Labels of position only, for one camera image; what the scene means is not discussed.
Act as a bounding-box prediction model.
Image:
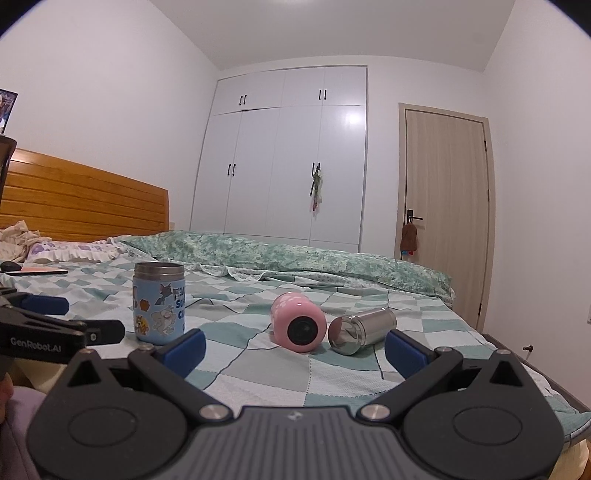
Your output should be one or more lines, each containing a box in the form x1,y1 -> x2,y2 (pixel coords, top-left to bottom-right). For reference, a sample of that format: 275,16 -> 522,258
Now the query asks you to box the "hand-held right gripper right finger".
360,329 -> 537,422

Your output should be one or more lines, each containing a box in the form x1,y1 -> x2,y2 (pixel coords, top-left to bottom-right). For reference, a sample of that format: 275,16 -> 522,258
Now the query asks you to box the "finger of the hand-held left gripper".
84,320 -> 126,348
0,287 -> 70,316

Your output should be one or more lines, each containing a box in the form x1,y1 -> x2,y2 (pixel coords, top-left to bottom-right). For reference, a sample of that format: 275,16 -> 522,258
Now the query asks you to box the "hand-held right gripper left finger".
59,329 -> 234,422

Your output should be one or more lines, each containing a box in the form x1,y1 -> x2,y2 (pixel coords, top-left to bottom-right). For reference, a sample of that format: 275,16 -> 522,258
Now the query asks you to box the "stainless steel cup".
327,308 -> 398,356

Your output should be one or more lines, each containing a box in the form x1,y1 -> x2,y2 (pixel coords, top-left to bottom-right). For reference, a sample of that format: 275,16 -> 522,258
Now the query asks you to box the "pink cup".
270,292 -> 328,354

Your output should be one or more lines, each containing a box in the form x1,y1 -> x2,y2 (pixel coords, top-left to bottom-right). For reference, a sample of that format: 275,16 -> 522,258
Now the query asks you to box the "blue cartoon print cup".
133,261 -> 187,346

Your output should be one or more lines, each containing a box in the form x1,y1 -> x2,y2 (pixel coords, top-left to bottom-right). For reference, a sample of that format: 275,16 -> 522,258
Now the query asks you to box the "flat book with orange cover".
0,265 -> 69,277

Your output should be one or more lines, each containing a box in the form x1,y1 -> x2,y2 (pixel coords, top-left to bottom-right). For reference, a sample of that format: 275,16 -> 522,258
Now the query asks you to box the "purple floral pillow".
28,239 -> 126,265

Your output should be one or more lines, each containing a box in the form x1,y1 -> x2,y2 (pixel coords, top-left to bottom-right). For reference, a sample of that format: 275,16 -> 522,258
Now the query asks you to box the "crumpled beige cloth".
0,220 -> 52,262

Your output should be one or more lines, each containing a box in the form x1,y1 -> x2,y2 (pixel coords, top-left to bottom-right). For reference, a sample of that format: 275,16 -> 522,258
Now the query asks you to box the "person's lilac clothing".
0,385 -> 49,480

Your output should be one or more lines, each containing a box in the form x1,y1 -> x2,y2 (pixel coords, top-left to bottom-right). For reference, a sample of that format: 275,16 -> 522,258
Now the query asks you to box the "wooden bed headboard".
0,148 -> 171,243

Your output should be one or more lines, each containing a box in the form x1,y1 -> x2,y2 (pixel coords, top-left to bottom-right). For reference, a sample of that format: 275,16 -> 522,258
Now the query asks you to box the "brown plush hanging toy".
399,220 -> 419,262

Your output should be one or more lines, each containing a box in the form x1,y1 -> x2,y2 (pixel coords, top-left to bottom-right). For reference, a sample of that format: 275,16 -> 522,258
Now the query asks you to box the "green floral quilt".
108,229 -> 454,304

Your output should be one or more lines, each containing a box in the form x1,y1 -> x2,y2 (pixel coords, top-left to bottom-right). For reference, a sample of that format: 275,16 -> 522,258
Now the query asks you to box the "light wooden door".
398,102 -> 498,334

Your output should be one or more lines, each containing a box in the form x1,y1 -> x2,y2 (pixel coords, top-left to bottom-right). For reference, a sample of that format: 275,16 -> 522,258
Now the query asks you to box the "dark chair back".
0,136 -> 18,197

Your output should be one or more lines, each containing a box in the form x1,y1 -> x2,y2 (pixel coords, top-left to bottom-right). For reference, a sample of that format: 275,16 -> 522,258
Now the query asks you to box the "green hanging ornament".
308,168 -> 325,214

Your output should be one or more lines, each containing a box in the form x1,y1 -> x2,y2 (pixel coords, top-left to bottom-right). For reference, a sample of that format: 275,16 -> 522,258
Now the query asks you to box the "white wardrobe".
189,65 -> 369,254

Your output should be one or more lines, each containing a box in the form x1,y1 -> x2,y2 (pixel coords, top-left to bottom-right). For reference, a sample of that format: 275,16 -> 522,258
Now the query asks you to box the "wall poster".
0,88 -> 18,135

